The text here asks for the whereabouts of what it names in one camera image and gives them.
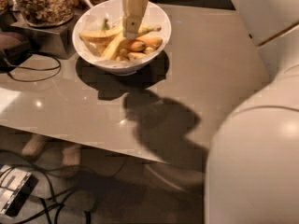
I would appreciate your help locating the white ceramic bowl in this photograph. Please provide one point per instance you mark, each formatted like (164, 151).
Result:
(104, 17)

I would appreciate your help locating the small orange right banana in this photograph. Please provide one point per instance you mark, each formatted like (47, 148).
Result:
(154, 41)

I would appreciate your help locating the long yellow front banana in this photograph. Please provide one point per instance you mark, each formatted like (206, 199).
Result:
(111, 50)

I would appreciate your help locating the glass jar of nuts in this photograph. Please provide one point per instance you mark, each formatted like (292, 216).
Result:
(46, 13)

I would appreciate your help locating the dark metal stand block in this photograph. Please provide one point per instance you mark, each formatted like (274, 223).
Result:
(56, 41)

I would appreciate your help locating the small orange banana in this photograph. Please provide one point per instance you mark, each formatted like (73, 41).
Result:
(134, 45)
(154, 41)

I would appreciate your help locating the long yellow rear banana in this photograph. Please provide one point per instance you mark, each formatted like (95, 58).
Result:
(101, 35)

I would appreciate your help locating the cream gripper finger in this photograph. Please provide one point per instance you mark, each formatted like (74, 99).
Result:
(133, 13)

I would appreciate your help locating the dark round object left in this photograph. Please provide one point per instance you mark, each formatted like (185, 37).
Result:
(14, 48)

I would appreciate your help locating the long yellow banana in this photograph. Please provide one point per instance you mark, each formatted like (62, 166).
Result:
(111, 50)
(101, 35)

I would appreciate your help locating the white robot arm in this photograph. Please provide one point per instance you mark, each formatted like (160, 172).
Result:
(240, 68)

